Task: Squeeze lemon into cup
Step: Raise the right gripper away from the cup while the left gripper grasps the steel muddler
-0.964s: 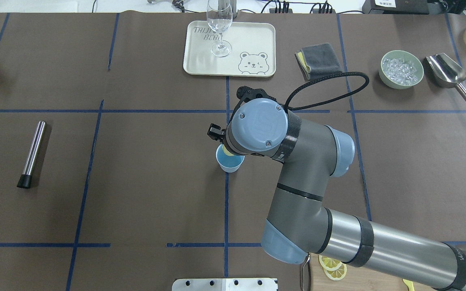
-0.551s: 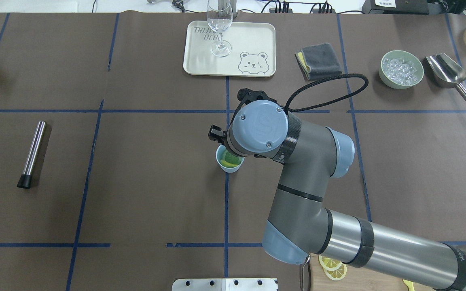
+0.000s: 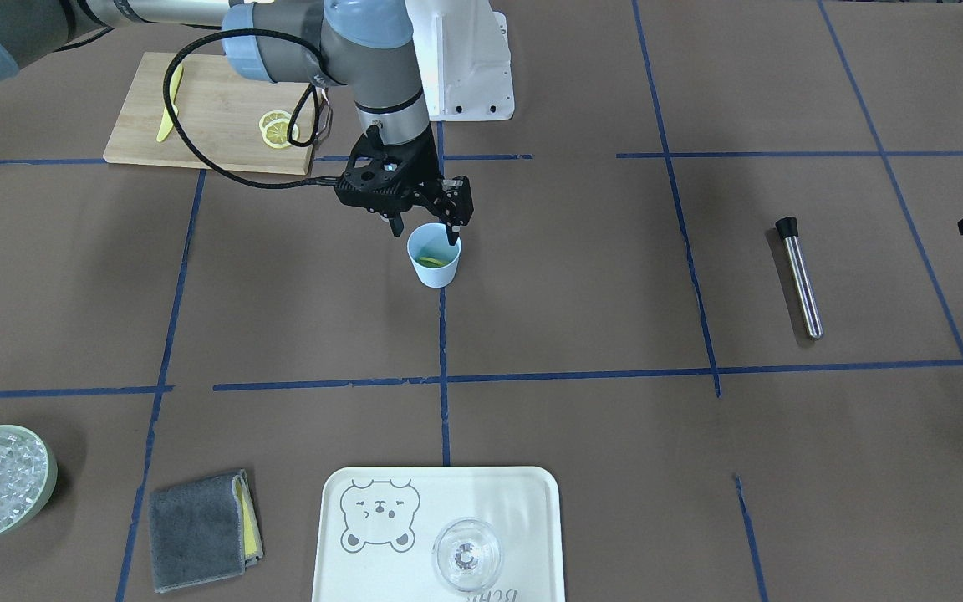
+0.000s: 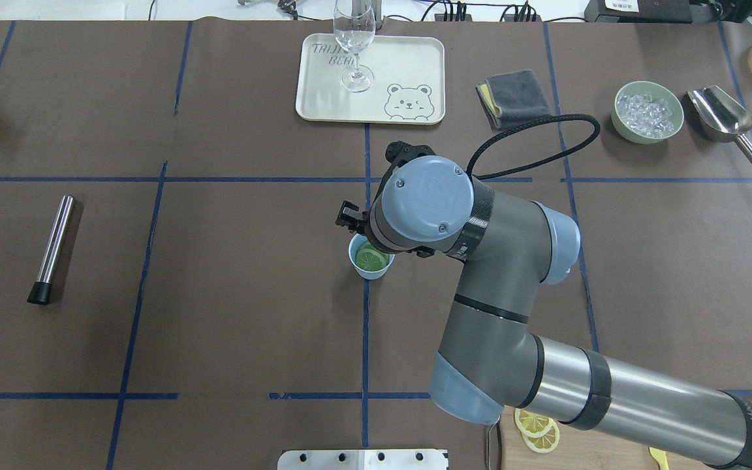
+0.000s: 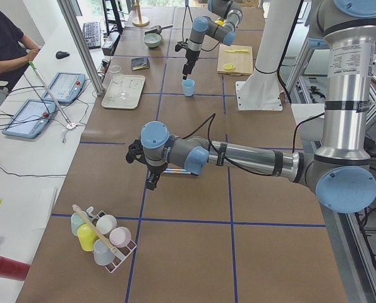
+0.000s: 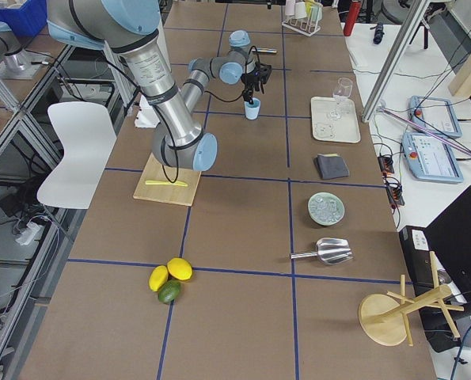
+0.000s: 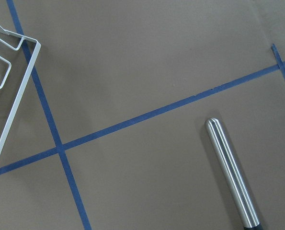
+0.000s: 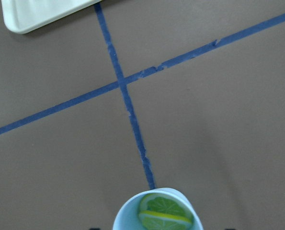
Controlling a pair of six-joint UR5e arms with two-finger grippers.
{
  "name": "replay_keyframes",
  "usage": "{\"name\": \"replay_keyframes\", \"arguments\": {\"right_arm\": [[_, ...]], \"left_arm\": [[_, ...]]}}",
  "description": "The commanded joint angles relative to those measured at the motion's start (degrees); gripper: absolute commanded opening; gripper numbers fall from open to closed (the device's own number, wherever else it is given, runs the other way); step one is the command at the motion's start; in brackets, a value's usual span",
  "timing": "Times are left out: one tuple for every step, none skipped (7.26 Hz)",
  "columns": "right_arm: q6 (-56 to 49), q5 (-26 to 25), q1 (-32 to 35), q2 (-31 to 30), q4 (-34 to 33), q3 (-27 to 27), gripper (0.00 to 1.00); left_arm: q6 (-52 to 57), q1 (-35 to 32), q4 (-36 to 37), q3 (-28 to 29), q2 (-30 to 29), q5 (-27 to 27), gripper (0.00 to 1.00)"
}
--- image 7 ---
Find white wire cup rack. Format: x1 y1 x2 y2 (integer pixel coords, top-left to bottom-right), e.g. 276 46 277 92
0 26 41 155

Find steel muddler black tip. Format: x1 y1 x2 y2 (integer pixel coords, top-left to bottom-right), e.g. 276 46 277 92
205 117 263 230

